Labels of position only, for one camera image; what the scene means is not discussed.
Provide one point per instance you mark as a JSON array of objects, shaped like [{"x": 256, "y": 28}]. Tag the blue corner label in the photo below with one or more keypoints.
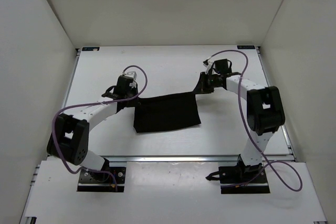
[
  {"x": 90, "y": 49},
  {"x": 246, "y": 47}
]

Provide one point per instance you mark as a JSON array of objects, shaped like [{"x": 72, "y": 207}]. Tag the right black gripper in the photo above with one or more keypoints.
[{"x": 201, "y": 87}]

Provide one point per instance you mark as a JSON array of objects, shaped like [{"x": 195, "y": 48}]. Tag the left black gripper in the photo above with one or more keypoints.
[{"x": 133, "y": 103}]

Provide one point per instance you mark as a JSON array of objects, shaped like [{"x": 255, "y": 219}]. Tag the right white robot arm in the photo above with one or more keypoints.
[{"x": 264, "y": 116}]

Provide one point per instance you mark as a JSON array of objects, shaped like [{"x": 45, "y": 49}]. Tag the black skirt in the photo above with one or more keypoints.
[{"x": 166, "y": 113}]

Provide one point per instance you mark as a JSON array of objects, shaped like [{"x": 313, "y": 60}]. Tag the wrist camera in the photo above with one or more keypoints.
[
  {"x": 132, "y": 74},
  {"x": 209, "y": 65}
]

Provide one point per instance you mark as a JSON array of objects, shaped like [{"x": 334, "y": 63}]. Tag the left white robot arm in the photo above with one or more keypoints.
[{"x": 72, "y": 131}]

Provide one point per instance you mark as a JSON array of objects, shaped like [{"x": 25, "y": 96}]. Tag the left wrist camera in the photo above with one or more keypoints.
[{"x": 132, "y": 74}]

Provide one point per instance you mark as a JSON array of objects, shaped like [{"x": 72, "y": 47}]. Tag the right blue corner label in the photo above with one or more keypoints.
[{"x": 246, "y": 47}]

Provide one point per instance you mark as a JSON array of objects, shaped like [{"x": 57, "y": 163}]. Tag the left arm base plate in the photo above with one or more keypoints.
[{"x": 93, "y": 182}]

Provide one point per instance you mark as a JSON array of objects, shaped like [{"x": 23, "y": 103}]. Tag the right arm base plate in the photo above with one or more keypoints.
[{"x": 232, "y": 182}]

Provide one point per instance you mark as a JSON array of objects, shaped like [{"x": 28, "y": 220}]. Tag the left blue corner label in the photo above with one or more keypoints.
[{"x": 90, "y": 49}]

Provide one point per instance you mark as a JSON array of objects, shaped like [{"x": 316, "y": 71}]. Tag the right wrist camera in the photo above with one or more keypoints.
[{"x": 209, "y": 65}]

